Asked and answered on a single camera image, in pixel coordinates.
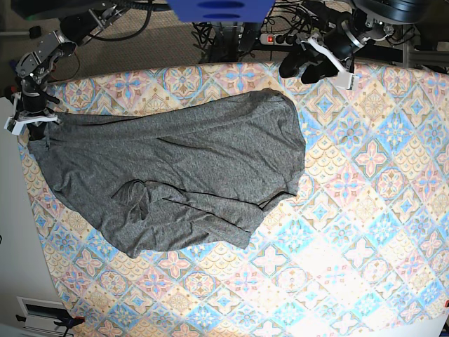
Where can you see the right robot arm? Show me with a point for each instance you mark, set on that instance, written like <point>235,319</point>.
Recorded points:
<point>80,21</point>

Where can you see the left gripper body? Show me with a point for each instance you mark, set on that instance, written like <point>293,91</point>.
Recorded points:
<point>339,45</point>

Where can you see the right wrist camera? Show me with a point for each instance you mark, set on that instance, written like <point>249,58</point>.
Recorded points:
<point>14,126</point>

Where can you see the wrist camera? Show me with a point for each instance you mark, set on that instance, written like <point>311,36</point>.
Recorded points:
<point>346,80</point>
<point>14,126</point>

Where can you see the blue black clamp bottom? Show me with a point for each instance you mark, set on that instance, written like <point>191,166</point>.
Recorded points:
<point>66,321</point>

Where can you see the white floor vent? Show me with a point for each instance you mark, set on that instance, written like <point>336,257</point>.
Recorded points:
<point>40,316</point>

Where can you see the grey t-shirt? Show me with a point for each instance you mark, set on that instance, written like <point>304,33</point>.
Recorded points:
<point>166,181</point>

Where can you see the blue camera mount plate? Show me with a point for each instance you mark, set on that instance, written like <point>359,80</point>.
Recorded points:
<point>221,10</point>

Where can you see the patterned tablecloth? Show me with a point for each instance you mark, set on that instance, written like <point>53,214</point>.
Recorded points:
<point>362,247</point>

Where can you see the white power strip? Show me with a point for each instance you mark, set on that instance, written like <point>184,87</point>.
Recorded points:
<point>272,39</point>

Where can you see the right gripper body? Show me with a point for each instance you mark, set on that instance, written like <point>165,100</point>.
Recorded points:
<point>33,108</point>

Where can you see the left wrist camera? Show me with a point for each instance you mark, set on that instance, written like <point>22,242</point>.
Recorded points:
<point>346,80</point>

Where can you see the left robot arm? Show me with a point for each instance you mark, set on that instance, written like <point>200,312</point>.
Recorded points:
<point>378,18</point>

